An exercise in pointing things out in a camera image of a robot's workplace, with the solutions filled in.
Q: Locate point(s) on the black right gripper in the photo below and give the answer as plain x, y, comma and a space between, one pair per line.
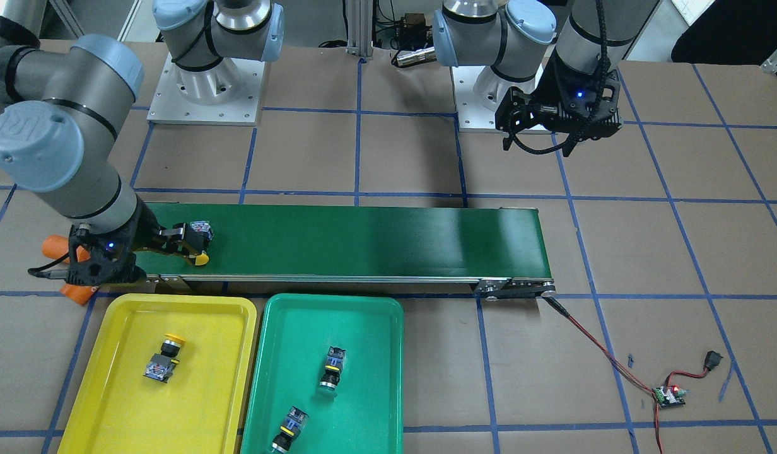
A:
147, 228

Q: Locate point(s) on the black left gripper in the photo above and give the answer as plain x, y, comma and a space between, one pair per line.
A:
550, 86

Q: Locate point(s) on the yellow push button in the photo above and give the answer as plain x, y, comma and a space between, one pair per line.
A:
161, 365
197, 237

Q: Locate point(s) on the orange cylinder marked 4680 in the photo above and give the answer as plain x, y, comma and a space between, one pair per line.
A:
79, 294

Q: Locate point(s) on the plain orange cylinder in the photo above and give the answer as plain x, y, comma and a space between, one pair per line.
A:
55, 246

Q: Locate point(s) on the green push button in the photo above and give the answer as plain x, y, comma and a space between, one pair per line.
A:
289, 430
332, 368

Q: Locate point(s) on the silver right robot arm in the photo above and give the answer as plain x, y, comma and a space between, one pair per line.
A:
62, 114

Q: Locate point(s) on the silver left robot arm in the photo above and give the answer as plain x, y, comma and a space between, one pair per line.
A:
515, 37

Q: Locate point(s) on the green conveyor belt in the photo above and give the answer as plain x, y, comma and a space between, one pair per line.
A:
497, 252

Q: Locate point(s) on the yellow plastic tray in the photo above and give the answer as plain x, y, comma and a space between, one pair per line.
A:
119, 410

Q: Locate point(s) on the green plastic tray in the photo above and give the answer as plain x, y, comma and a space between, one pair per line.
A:
297, 330

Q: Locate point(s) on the small green circuit board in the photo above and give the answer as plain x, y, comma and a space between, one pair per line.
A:
668, 396

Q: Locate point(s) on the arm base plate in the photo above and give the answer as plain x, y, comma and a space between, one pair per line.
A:
228, 94
478, 92

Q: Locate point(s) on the aluminium frame post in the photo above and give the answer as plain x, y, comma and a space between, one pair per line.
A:
360, 28

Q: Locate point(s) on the black inline power switch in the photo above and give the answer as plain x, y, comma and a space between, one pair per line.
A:
712, 360

